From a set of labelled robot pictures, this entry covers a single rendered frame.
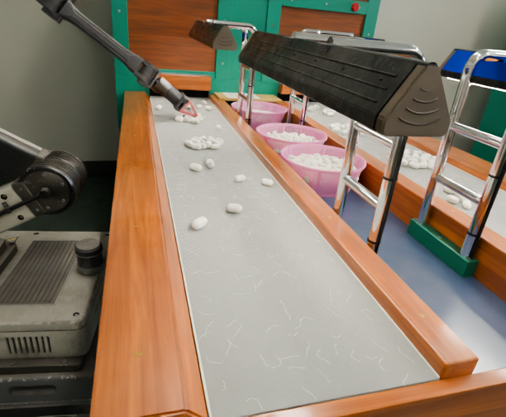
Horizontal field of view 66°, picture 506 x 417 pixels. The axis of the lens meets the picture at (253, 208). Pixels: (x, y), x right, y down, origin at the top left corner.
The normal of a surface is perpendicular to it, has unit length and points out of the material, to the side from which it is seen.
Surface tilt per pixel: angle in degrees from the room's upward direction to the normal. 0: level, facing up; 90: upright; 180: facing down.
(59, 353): 90
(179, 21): 90
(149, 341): 0
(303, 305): 0
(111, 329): 0
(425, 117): 90
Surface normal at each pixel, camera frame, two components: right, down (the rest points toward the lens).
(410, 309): 0.09, -0.90
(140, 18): 0.26, 0.44
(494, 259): -0.96, 0.04
